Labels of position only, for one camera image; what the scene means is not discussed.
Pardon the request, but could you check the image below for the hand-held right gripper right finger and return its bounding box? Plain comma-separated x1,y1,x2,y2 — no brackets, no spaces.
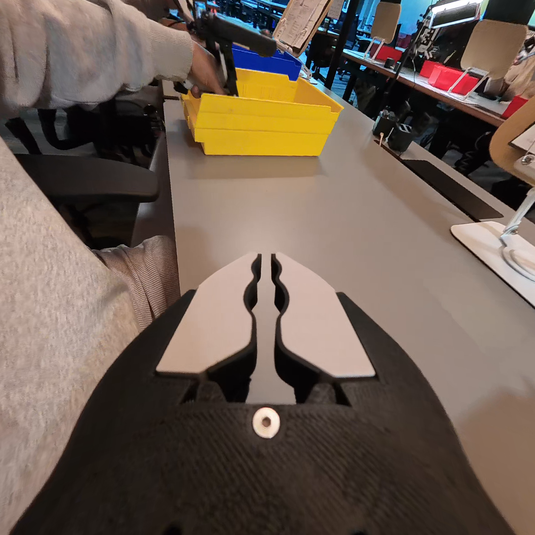
271,252,377,379

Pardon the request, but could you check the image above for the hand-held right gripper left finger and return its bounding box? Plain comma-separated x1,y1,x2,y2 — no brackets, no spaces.
156,252,262,374

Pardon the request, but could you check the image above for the yellow plastic bin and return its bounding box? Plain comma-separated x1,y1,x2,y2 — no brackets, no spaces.
181,68,344,156

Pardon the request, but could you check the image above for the person's left forearm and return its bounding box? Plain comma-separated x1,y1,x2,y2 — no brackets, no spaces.
0,0,195,111

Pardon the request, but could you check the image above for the grey desk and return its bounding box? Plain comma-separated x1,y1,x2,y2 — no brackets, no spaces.
132,77,535,535

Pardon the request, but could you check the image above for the black desk chair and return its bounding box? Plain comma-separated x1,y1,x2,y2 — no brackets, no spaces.
14,152,160,202

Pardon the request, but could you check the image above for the person's left hand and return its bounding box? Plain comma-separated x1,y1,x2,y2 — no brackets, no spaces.
185,41,227,96

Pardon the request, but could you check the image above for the blue plastic bin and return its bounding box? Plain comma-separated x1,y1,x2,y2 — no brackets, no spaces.
232,44,302,82

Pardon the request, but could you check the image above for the document stand with white base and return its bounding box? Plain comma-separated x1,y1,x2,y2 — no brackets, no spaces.
363,2,402,63
274,0,335,57
447,20,528,94
451,111,535,308

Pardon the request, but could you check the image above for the person's striped shirt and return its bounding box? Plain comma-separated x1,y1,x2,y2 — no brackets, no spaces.
94,235,180,331

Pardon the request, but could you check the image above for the red plastic bin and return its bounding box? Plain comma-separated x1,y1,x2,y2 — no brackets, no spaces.
370,44,404,63
420,60,481,96
502,95,529,120

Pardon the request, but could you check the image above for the white light bar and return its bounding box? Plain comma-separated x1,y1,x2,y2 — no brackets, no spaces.
426,0,481,29

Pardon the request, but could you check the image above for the wooden work table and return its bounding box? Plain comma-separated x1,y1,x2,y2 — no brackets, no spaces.
343,48,508,126

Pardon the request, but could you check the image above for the white instruction sheet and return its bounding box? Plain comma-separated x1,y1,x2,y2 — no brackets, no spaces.
509,125,535,152

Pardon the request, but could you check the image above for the black desk cable cover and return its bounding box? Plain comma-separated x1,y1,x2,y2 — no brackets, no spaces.
403,159,504,222

